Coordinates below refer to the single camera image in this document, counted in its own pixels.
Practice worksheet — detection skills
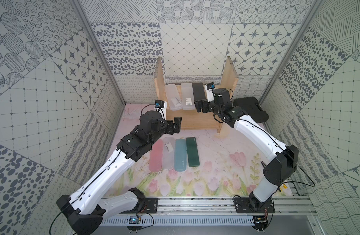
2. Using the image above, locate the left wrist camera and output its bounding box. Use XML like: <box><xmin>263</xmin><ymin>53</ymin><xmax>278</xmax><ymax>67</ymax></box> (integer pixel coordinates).
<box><xmin>154</xmin><ymin>100</ymin><xmax>168</xmax><ymax>111</ymax></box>

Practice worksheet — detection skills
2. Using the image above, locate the frosted barcode pencil case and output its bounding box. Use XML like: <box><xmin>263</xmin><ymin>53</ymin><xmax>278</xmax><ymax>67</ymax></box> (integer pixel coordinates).
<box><xmin>181</xmin><ymin>83</ymin><xmax>195</xmax><ymax>110</ymax></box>

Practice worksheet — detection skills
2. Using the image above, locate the wooden two-tier shelf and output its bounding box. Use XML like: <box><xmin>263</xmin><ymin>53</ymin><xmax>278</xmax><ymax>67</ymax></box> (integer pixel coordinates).
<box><xmin>153</xmin><ymin>56</ymin><xmax>238</xmax><ymax>133</ymax></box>

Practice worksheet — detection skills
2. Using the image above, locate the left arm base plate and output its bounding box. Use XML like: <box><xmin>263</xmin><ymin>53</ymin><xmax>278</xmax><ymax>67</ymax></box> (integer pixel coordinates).
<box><xmin>133</xmin><ymin>197</ymin><xmax>159</xmax><ymax>213</ymax></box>

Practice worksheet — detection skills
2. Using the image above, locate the black plastic tool case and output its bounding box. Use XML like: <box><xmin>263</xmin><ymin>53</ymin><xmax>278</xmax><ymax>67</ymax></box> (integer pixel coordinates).
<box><xmin>233</xmin><ymin>97</ymin><xmax>269</xmax><ymax>123</ymax></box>

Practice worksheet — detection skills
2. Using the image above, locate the light blue pencil case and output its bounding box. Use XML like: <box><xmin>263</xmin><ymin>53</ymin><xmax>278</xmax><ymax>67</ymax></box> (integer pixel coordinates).
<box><xmin>174</xmin><ymin>139</ymin><xmax>187</xmax><ymax>172</ymax></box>

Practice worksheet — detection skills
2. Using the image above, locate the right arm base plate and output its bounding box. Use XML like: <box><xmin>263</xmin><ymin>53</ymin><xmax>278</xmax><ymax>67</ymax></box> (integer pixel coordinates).
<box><xmin>232</xmin><ymin>195</ymin><xmax>275</xmax><ymax>214</ymax></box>

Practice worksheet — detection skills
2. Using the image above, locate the clear pencil case with label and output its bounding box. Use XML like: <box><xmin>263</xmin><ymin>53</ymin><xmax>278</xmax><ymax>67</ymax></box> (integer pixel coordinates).
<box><xmin>162</xmin><ymin>137</ymin><xmax>175</xmax><ymax>169</ymax></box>

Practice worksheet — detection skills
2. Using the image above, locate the dark green pencil case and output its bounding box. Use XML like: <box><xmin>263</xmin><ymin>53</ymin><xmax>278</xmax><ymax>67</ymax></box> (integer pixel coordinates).
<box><xmin>186</xmin><ymin>137</ymin><xmax>200</xmax><ymax>167</ymax></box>

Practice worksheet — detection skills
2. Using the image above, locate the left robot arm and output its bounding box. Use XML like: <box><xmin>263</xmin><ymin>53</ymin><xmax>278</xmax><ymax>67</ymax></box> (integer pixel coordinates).
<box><xmin>56</xmin><ymin>110</ymin><xmax>182</xmax><ymax>235</ymax></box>

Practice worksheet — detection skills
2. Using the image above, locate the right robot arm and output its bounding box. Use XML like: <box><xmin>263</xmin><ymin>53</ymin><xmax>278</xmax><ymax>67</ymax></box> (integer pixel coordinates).
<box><xmin>193</xmin><ymin>85</ymin><xmax>301</xmax><ymax>210</ymax></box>

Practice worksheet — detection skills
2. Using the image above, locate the pink pencil case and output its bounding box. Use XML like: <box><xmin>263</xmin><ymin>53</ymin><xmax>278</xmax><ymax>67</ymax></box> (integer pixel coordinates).
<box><xmin>149</xmin><ymin>139</ymin><xmax>164</xmax><ymax>172</ymax></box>

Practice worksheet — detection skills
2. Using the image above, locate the black pencil case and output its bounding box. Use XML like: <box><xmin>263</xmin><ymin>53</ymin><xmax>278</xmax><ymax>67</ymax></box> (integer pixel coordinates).
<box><xmin>192</xmin><ymin>83</ymin><xmax>206</xmax><ymax>103</ymax></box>

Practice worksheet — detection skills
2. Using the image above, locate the frosted clear pencil case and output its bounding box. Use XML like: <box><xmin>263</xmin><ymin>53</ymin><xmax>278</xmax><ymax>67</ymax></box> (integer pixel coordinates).
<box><xmin>164</xmin><ymin>84</ymin><xmax>182</xmax><ymax>111</ymax></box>

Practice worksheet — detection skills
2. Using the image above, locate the white vented cable duct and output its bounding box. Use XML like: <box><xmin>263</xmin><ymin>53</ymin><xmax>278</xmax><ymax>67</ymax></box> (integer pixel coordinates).
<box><xmin>101</xmin><ymin>215</ymin><xmax>254</xmax><ymax>226</ymax></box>

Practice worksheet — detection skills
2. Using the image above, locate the aluminium mounting rail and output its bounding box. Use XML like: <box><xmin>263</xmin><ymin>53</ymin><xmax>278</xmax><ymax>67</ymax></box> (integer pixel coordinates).
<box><xmin>77</xmin><ymin>195</ymin><xmax>318</xmax><ymax>217</ymax></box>

